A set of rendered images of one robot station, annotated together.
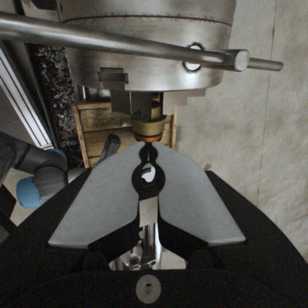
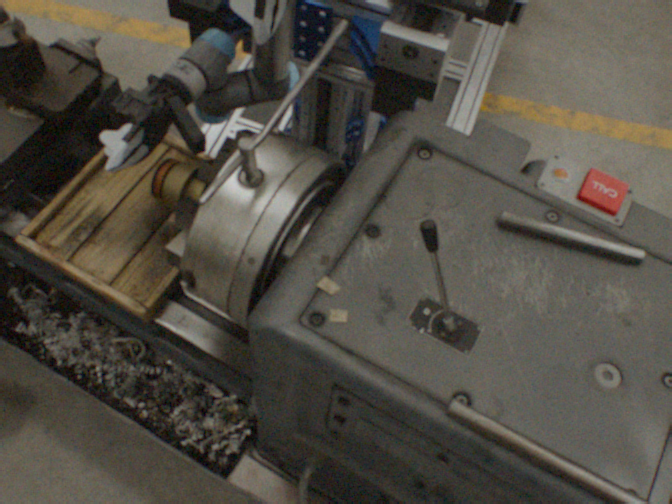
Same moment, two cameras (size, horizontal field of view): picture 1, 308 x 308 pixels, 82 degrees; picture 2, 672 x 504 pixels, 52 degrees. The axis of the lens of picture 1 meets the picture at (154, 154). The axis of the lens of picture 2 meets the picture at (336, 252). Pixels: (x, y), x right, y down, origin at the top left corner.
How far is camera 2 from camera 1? 94 cm
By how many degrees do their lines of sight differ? 50
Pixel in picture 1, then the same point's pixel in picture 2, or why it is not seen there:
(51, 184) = (212, 61)
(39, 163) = (229, 86)
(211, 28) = (263, 201)
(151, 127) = (185, 170)
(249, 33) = not seen: outside the picture
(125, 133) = (159, 211)
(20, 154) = (253, 83)
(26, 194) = (224, 40)
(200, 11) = (281, 193)
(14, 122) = not seen: hidden behind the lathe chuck
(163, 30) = (287, 164)
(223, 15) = (263, 222)
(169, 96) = not seen: hidden behind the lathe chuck
